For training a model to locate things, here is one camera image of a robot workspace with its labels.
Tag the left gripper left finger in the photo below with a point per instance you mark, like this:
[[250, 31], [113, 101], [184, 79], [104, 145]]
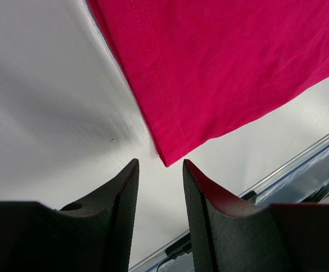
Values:
[[93, 233]]

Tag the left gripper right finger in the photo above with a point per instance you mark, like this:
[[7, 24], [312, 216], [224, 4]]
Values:
[[230, 234]]

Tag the magenta t shirt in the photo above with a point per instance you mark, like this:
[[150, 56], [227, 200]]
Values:
[[201, 69]]

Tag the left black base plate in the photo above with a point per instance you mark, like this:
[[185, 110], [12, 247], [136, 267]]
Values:
[[183, 245]]

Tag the aluminium front rail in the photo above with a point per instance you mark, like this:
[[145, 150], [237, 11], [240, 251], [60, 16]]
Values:
[[292, 182]]

